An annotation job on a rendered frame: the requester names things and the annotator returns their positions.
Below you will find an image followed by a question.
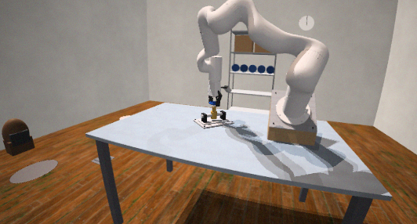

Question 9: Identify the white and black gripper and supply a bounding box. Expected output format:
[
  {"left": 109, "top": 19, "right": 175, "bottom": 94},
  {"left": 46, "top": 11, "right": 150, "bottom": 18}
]
[{"left": 208, "top": 81, "right": 222, "bottom": 107}]

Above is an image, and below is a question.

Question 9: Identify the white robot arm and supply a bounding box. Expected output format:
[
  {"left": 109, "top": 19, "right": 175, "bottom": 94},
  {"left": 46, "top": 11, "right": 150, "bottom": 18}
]
[{"left": 197, "top": 0, "right": 329, "bottom": 125}]

